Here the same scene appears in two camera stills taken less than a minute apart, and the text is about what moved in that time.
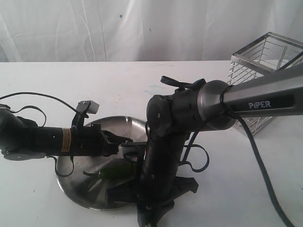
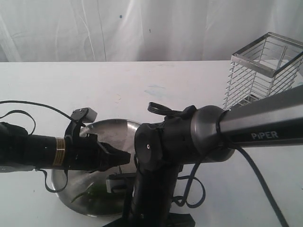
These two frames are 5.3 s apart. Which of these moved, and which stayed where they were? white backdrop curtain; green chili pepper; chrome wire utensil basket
Moved: green chili pepper
Stayed: white backdrop curtain; chrome wire utensil basket
